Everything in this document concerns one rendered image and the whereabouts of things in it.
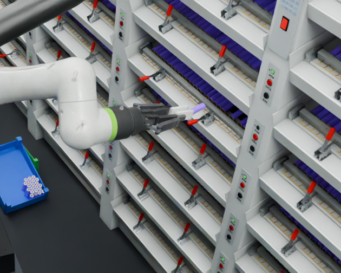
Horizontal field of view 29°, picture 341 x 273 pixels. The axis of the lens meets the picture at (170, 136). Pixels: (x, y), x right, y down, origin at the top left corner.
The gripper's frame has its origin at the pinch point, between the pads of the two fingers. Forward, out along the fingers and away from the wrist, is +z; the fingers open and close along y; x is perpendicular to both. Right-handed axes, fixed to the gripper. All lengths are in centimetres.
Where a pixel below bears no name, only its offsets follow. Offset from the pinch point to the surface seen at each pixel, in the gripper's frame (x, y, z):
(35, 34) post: -36, -116, 20
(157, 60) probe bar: -3.6, -34.8, 18.1
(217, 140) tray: -8.6, 5.0, 14.2
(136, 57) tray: -7.2, -43.8, 16.6
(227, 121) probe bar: -3.4, 3.0, 18.2
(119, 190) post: -73, -46, 30
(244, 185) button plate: -14.9, 20.4, 15.2
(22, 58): -62, -138, 29
